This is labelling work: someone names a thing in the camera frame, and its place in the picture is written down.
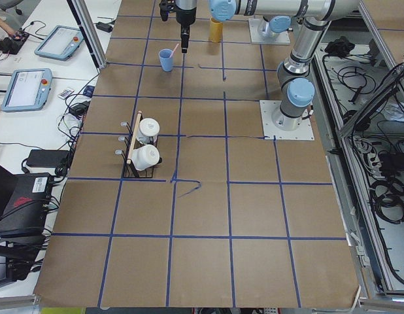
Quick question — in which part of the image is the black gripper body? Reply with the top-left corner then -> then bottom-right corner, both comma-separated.
167,0 -> 196,29

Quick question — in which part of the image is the pink chopstick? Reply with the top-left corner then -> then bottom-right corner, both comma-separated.
169,43 -> 180,58

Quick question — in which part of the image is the light blue cup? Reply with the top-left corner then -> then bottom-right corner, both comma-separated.
158,48 -> 173,72

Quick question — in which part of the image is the bamboo wooden cup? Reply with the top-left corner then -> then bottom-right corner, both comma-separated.
209,18 -> 223,43

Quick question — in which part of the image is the wooden rack rod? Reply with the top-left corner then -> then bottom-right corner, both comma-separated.
126,111 -> 143,165

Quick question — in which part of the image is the white mug far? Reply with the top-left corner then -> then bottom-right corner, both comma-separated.
137,118 -> 160,145

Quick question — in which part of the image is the white mug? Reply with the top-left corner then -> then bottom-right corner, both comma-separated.
137,118 -> 160,145
132,145 -> 161,171

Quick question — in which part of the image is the teach pendant far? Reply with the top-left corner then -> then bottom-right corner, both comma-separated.
34,25 -> 84,61

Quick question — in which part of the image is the teach pendant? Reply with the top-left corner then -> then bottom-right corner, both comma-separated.
34,25 -> 84,61
1,68 -> 53,113

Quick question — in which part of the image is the colourful remote control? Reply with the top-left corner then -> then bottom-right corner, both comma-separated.
58,87 -> 75,100

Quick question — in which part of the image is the white mug near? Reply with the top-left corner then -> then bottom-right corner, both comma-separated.
132,145 -> 161,171

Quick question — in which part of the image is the teach pendant near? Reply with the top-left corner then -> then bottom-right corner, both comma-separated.
1,68 -> 53,113

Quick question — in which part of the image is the black power adapter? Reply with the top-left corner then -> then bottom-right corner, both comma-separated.
21,149 -> 69,173

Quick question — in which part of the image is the black computer box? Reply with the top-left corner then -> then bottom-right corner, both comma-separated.
0,165 -> 54,239

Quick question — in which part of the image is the aluminium frame post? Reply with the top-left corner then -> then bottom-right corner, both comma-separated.
67,0 -> 107,69

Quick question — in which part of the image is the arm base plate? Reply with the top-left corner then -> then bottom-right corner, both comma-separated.
260,100 -> 314,141
248,15 -> 291,45

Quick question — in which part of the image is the black wire mug rack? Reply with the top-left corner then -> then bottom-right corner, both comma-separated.
115,111 -> 163,179

